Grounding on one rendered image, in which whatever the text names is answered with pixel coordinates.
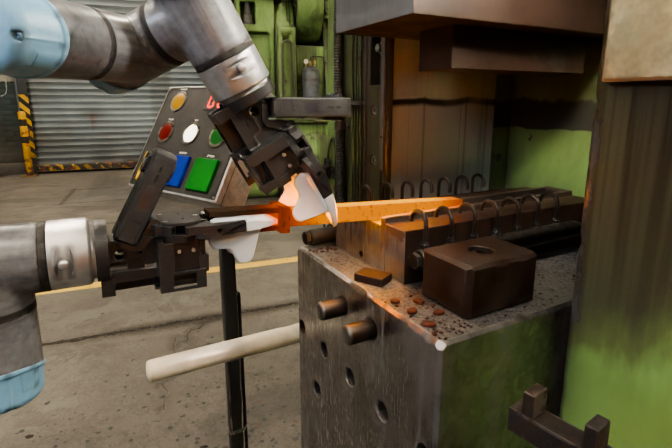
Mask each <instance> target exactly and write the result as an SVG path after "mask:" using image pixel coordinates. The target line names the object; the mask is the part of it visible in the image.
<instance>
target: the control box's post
mask: <svg viewBox="0 0 672 448"><path fill-rule="evenodd" d="M219 267H220V285H221V303H222V320H223V338H224V341H228V340H232V339H236V338H239V330H238V310H237V289H236V268H235V257H234V255H233V254H232V253H229V252H228V251H227V250H226V249H219ZM225 374H226V392H227V410H228V426H229V428H230V430H231V432H233V431H236V430H239V429H242V428H243V413H242V392H241V372H240V359H237V360H233V361H229V362H226V363H225ZM229 445H230V448H244V434H243V432H241V433H238V434H235V435H232V436H231V435H230V434H229Z"/></svg>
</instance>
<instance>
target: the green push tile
mask: <svg viewBox="0 0 672 448"><path fill-rule="evenodd" d="M219 164H220V161H219V160H215V159H207V158H199V157H197V158H196V160H195V162H194V165H193V167H192V170H191V172H190V175H189V177H188V180H187V182H186V185H185V189H187V190H191V191H197V192H202V193H207V194H208V192H209V190H210V187H211V185H212V182H213V180H214V177H215V174H216V172H217V169H218V167H219Z"/></svg>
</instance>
